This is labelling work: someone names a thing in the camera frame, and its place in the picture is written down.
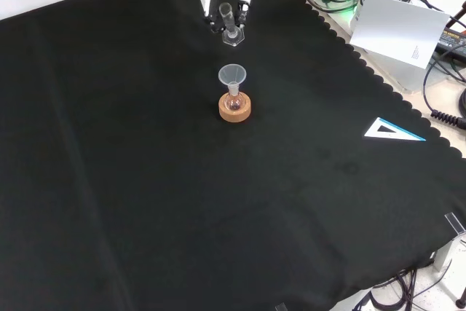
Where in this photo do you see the clear glass graduated cylinder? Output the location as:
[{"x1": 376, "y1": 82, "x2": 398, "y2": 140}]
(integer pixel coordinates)
[{"x1": 218, "y1": 1, "x2": 246, "y2": 48}]

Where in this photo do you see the clear round-bottom flask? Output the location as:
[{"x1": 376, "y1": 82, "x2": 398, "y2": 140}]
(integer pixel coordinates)
[{"x1": 224, "y1": 84, "x2": 245, "y2": 112}]

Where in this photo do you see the clear plastic funnel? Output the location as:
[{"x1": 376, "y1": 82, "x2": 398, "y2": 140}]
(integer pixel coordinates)
[{"x1": 217, "y1": 64, "x2": 249, "y2": 88}]

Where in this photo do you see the pale white board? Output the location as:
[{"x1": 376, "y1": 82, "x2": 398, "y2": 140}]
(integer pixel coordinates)
[{"x1": 349, "y1": 0, "x2": 451, "y2": 70}]

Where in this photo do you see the white triangle ruler blue edge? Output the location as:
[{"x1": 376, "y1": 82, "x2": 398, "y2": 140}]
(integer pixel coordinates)
[{"x1": 363, "y1": 117, "x2": 427, "y2": 143}]

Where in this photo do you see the black bench cloth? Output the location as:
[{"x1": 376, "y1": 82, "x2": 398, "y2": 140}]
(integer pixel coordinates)
[{"x1": 0, "y1": 0, "x2": 466, "y2": 311}]

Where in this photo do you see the black power adapter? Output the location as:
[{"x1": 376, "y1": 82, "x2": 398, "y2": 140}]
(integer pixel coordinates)
[{"x1": 434, "y1": 28, "x2": 466, "y2": 60}]

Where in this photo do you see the clear tape strip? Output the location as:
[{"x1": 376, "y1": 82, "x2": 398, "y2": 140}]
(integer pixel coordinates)
[{"x1": 444, "y1": 211, "x2": 466, "y2": 236}]

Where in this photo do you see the brown cork ring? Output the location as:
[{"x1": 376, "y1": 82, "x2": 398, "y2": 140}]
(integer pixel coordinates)
[{"x1": 218, "y1": 91, "x2": 253, "y2": 123}]

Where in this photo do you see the black coiled cable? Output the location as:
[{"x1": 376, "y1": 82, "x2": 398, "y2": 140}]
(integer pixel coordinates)
[{"x1": 430, "y1": 109, "x2": 466, "y2": 127}]

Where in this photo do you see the white metal bracket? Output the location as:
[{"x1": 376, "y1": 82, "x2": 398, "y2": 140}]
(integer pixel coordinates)
[{"x1": 432, "y1": 233, "x2": 466, "y2": 272}]

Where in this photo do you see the black cable bundle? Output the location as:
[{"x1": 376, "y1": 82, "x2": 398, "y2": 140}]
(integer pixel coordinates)
[{"x1": 349, "y1": 268, "x2": 440, "y2": 311}]

